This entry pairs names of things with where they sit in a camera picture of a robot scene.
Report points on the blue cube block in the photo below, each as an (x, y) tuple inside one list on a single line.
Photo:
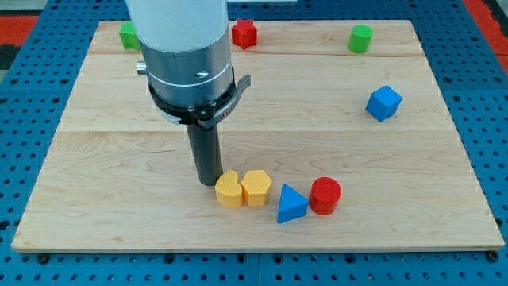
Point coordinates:
[(383, 103)]

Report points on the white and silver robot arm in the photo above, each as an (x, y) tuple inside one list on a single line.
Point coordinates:
[(185, 45)]

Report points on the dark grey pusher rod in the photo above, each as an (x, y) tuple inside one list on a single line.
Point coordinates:
[(206, 153)]

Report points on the blue triangle block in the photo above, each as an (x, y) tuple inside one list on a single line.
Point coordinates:
[(292, 204)]

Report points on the green cylinder block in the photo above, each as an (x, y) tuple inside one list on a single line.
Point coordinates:
[(360, 38)]

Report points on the yellow hexagon block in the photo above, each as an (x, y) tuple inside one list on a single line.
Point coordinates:
[(256, 185)]

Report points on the red cylinder block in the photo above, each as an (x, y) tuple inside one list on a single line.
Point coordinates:
[(324, 195)]

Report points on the green block behind arm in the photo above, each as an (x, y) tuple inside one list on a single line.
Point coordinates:
[(128, 36)]

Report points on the yellow heart block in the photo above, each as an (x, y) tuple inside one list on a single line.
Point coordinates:
[(229, 193)]

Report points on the red star block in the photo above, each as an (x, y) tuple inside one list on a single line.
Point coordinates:
[(244, 33)]

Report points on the light wooden board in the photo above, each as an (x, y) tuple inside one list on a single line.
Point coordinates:
[(120, 179)]

